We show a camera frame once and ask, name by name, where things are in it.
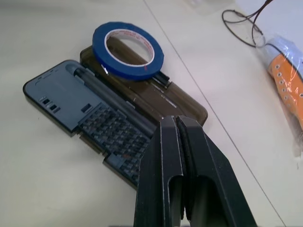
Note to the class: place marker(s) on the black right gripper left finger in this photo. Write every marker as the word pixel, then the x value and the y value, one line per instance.
pixel 155 170

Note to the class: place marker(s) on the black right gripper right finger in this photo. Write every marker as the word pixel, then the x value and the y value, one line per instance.
pixel 210 175

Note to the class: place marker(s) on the screwdriver bit case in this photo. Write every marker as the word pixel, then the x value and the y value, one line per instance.
pixel 99 113

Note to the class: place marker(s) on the blue tape roll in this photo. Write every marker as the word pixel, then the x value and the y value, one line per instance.
pixel 125 50

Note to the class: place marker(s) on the orange canvas shoe in plastic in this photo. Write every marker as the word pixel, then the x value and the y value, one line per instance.
pixel 287 78

